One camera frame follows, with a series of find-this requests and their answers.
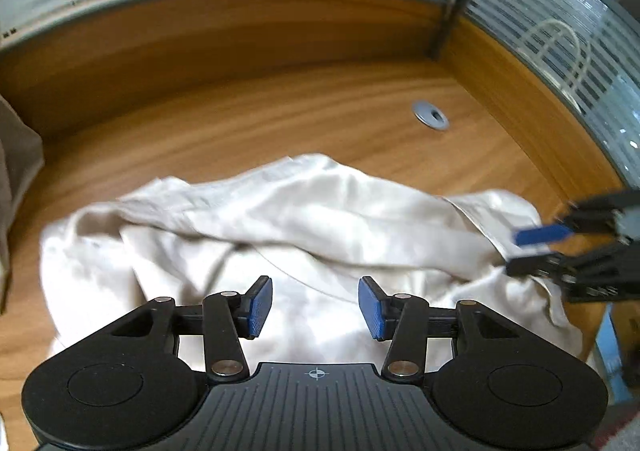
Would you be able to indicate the grey desk cable grommet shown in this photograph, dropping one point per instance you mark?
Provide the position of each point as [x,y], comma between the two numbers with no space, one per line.
[430,115]

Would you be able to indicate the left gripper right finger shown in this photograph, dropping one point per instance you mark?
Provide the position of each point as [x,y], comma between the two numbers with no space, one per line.
[401,319]

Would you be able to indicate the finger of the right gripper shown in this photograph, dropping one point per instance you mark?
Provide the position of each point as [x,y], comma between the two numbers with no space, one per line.
[546,234]
[549,265]

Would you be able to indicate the beige garment pile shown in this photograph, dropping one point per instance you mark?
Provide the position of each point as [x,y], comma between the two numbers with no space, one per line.
[21,159]

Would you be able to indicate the white wire rack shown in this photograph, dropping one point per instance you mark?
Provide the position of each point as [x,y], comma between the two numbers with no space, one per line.
[559,54]

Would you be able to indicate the beige satin shirt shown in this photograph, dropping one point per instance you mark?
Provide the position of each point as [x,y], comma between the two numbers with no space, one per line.
[315,227]

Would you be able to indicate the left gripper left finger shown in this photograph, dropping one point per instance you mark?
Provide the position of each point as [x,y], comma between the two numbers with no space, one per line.
[227,317]

